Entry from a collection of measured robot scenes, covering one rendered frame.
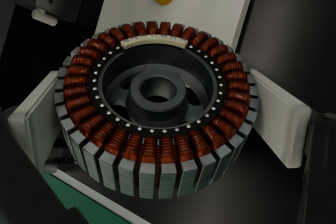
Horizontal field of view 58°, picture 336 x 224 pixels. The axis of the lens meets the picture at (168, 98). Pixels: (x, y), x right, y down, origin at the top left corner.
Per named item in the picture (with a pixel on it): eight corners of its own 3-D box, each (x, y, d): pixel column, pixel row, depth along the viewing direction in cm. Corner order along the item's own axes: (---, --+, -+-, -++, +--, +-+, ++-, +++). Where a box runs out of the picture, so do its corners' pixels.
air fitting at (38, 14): (62, 18, 34) (39, 8, 32) (59, 28, 34) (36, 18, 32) (56, 17, 35) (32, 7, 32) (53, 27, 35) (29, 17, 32)
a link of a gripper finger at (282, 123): (296, 108, 13) (313, 108, 13) (243, 67, 19) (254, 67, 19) (286, 169, 14) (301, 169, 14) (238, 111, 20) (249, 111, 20)
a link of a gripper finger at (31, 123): (36, 182, 13) (18, 183, 13) (67, 116, 19) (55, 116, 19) (26, 116, 12) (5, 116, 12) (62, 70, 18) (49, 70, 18)
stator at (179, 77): (267, 194, 16) (293, 160, 14) (53, 210, 15) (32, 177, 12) (222, 55, 24) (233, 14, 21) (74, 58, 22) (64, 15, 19)
